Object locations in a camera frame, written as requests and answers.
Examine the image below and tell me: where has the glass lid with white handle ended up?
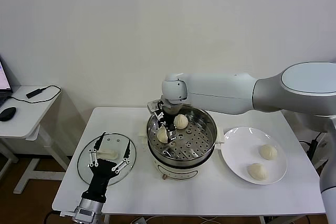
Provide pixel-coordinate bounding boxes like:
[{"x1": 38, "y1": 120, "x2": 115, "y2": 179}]
[{"x1": 77, "y1": 133, "x2": 138, "y2": 187}]

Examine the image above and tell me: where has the white electric cooker pot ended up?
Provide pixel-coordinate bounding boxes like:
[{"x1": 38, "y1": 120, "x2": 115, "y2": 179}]
[{"x1": 138, "y1": 124, "x2": 226, "y2": 182}]

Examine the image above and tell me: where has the white oval plate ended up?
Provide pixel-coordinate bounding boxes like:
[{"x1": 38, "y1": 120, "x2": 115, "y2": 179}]
[{"x1": 220, "y1": 126, "x2": 288, "y2": 185}]

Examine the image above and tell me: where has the black laptop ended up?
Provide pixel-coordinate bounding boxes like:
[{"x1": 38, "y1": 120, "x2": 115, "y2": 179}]
[{"x1": 0, "y1": 55, "x2": 14, "y2": 108}]

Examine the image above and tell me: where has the black computer mouse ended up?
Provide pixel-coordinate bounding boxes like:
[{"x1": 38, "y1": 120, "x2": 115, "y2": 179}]
[{"x1": 0, "y1": 106, "x2": 17, "y2": 122}]

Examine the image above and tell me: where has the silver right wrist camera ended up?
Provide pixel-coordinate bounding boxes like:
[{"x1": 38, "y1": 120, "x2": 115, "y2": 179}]
[{"x1": 146, "y1": 99, "x2": 165, "y2": 116}]

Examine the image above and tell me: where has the white side table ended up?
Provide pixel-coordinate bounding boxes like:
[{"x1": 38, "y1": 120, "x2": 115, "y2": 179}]
[{"x1": 0, "y1": 85, "x2": 71, "y2": 196}]

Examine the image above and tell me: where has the white steamed baozi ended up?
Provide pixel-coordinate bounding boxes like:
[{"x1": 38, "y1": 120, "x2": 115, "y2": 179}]
[
  {"x1": 173, "y1": 114, "x2": 189, "y2": 130},
  {"x1": 259, "y1": 144, "x2": 278, "y2": 161},
  {"x1": 248, "y1": 163, "x2": 268, "y2": 182},
  {"x1": 156, "y1": 126, "x2": 169, "y2": 143}
]

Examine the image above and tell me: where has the black floor cable with plug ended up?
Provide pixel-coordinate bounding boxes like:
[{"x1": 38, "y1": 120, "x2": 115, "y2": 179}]
[{"x1": 299, "y1": 131, "x2": 326, "y2": 162}]

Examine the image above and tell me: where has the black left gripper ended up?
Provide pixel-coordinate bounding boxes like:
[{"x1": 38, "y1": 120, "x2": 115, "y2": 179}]
[{"x1": 81, "y1": 132, "x2": 132, "y2": 202}]

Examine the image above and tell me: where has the thin black adapter cable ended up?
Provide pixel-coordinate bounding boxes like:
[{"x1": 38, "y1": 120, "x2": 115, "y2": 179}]
[{"x1": 7, "y1": 84, "x2": 62, "y2": 103}]

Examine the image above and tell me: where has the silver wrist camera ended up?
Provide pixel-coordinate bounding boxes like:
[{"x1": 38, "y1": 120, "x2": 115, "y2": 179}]
[
  {"x1": 73, "y1": 206, "x2": 96, "y2": 221},
  {"x1": 146, "y1": 99, "x2": 165, "y2": 116}
]

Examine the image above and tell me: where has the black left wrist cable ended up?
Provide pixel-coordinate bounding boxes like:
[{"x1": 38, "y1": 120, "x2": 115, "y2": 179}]
[{"x1": 43, "y1": 211, "x2": 64, "y2": 224}]

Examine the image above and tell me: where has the black adapter box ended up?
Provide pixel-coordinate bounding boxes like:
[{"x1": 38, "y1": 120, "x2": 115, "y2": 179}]
[{"x1": 25, "y1": 89, "x2": 44, "y2": 99}]

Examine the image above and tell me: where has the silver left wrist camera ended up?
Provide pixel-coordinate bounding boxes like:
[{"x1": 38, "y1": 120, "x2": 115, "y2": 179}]
[{"x1": 73, "y1": 206, "x2": 96, "y2": 221}]

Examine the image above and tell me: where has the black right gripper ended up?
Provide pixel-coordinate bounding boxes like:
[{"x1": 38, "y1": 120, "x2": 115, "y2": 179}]
[{"x1": 156, "y1": 112, "x2": 177, "y2": 142}]

